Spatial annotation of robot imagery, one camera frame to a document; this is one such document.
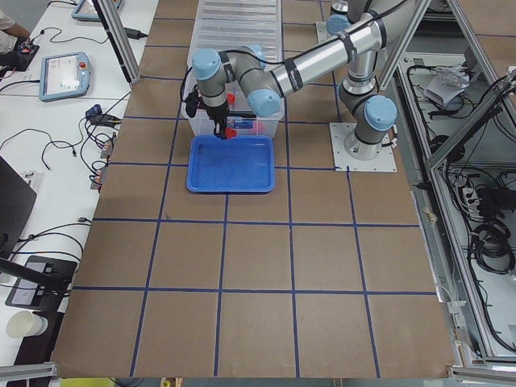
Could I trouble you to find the white paper cup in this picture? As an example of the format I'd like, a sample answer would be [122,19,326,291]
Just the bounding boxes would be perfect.
[6,310,48,339]

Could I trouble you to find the aluminium frame post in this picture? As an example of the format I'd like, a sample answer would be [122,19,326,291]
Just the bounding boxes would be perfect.
[93,0,141,85]

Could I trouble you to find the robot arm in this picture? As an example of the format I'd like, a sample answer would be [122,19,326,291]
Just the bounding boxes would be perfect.
[326,0,365,35]
[183,1,417,160]

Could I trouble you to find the black power adapter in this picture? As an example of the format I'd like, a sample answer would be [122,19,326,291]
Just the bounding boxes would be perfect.
[124,27,148,40]

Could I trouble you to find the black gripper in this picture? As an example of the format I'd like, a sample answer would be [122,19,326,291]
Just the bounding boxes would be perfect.
[184,89,229,139]

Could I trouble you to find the clear plastic box lid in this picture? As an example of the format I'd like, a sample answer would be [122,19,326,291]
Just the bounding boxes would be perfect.
[187,0,283,65]

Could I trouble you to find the black box latch handle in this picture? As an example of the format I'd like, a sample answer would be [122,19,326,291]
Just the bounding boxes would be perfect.
[227,111,256,119]

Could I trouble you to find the teach pendant tablet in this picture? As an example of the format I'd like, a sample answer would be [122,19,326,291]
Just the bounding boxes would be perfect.
[71,0,100,22]
[39,52,90,102]

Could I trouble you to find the coiled black cables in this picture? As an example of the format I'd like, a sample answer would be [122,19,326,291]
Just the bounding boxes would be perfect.
[469,222,515,273]

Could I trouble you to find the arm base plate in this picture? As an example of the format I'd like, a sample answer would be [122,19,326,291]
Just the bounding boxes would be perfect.
[329,123,397,173]

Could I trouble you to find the blue plastic tray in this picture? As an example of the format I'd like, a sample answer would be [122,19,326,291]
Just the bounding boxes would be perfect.
[186,135,276,194]

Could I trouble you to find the clear plastic storage box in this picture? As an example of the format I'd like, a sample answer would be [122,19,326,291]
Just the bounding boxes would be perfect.
[181,81,285,138]

